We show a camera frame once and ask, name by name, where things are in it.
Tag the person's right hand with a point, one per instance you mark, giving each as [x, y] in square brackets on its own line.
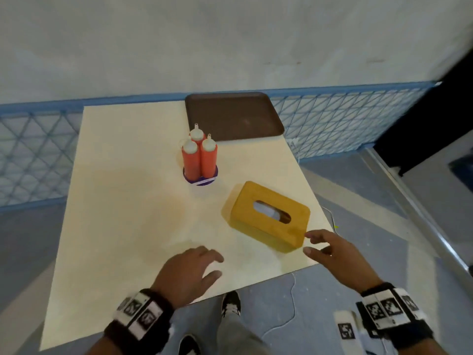
[347, 260]

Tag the person's left hand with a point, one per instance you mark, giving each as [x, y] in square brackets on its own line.
[183, 275]

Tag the black left wristband with markers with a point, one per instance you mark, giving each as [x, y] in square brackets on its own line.
[142, 316]

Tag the black wristband with markers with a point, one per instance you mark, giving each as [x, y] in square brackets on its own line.
[393, 310]
[142, 316]

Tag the blue mesh barrier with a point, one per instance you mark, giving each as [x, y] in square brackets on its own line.
[35, 155]

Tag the yellow tissue box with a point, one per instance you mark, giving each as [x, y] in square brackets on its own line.
[255, 223]

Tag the grey trouser leg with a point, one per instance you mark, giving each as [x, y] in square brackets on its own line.
[236, 336]

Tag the person's left thumb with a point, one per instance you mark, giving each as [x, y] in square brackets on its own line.
[211, 279]

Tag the white marker block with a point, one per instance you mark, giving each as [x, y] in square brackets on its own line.
[346, 327]

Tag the dark blue object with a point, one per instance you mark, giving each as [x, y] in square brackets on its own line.
[462, 168]

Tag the red squeeze bottle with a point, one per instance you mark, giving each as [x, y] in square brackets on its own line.
[196, 135]
[208, 157]
[191, 160]

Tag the black right wristband with markers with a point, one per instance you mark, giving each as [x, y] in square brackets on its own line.
[393, 310]

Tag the white tissue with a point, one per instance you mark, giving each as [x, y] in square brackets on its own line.
[269, 211]

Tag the person's right forearm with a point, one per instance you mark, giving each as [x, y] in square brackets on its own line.
[427, 348]

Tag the person's left forearm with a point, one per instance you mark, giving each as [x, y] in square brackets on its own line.
[105, 347]

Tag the silver metal rail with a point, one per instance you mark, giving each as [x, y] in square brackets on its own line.
[417, 214]

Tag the black and white shoe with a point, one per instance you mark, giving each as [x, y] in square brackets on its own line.
[189, 345]
[231, 303]

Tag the person's right thumb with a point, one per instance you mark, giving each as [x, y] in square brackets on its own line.
[314, 253]

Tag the black panel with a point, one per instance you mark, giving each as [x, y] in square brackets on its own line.
[432, 118]

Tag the purple round bottle holder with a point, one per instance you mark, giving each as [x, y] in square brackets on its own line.
[201, 180]

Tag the brown plastic tray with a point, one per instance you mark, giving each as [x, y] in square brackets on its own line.
[234, 115]

